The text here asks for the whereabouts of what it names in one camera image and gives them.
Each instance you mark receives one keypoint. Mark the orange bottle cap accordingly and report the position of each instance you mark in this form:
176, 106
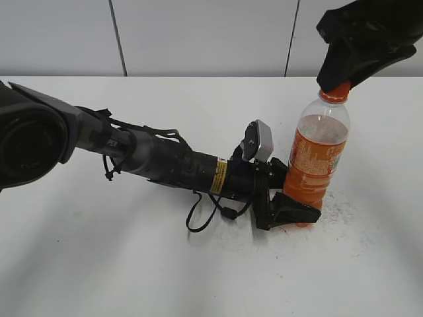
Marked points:
338, 95

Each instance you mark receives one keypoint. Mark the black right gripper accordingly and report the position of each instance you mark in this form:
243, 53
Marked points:
393, 26

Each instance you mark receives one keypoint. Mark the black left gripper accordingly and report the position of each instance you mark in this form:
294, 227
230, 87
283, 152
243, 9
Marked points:
251, 183

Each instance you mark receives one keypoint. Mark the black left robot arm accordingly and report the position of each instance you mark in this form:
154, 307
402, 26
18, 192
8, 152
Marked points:
39, 131

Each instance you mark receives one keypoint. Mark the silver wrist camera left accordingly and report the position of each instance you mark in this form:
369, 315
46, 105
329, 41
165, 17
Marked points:
258, 142

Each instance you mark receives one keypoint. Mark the orange drink plastic bottle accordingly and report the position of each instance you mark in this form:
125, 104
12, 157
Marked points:
320, 138

